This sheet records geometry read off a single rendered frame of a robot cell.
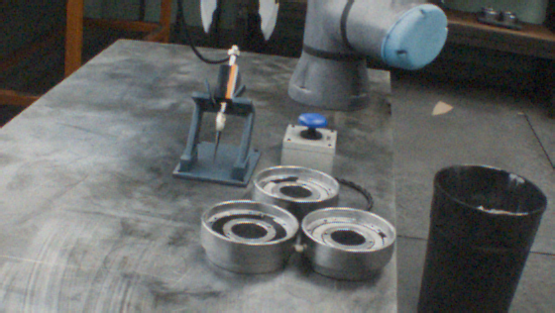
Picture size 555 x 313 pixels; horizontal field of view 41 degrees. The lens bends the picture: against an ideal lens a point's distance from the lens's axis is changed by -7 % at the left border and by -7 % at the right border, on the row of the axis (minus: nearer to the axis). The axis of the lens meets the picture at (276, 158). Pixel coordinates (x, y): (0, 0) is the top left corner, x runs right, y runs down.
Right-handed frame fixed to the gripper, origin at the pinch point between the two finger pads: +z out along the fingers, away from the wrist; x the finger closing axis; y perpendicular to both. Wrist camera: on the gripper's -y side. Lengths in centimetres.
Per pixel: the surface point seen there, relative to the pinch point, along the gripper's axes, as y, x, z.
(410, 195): 184, -38, 100
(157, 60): 45, 25, 19
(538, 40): 325, -106, 56
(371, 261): -28.7, -22.0, 16.0
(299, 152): -1.7, -10.5, 15.5
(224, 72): -2.0, 0.7, 5.7
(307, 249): -27.7, -15.0, 16.1
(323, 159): -1.6, -13.8, 16.1
